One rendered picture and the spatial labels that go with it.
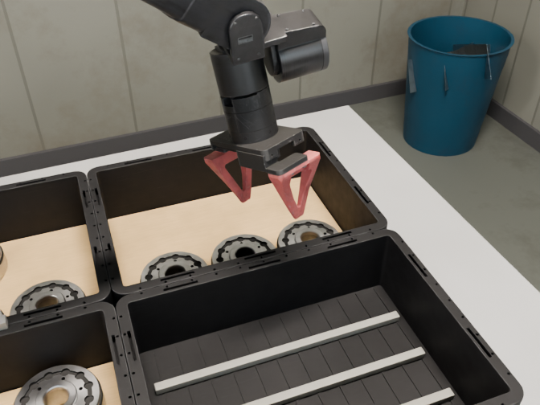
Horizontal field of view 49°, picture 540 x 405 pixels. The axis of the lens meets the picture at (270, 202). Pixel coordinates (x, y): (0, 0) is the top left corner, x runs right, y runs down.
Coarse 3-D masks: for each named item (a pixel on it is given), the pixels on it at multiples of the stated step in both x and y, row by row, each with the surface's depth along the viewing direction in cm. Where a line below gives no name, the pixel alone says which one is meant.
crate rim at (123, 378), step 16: (96, 304) 74; (32, 320) 72; (48, 320) 72; (64, 320) 72; (112, 320) 72; (0, 336) 70; (112, 336) 70; (112, 352) 68; (128, 368) 67; (128, 384) 65; (128, 400) 63
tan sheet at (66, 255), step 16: (16, 240) 98; (32, 240) 98; (48, 240) 98; (64, 240) 98; (80, 240) 98; (16, 256) 95; (32, 256) 95; (48, 256) 95; (64, 256) 95; (80, 256) 95; (16, 272) 92; (32, 272) 92; (48, 272) 92; (64, 272) 92; (80, 272) 92; (0, 288) 89; (16, 288) 89; (96, 288) 89; (0, 304) 87
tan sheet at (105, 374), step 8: (88, 368) 78; (96, 368) 78; (104, 368) 78; (112, 368) 78; (96, 376) 77; (104, 376) 77; (112, 376) 77; (104, 384) 76; (112, 384) 76; (8, 392) 75; (16, 392) 75; (104, 392) 75; (112, 392) 75; (0, 400) 75; (8, 400) 75; (112, 400) 75; (120, 400) 75
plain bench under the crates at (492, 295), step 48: (192, 144) 145; (336, 144) 145; (384, 144) 145; (384, 192) 129; (432, 192) 129; (432, 240) 117; (480, 240) 117; (480, 288) 107; (528, 288) 107; (528, 336) 99; (528, 384) 91
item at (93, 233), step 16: (48, 176) 95; (64, 176) 95; (80, 176) 95; (0, 192) 92; (80, 192) 92; (96, 224) 86; (96, 240) 83; (96, 256) 83; (96, 272) 78; (64, 304) 74; (80, 304) 74; (112, 304) 77; (16, 320) 72
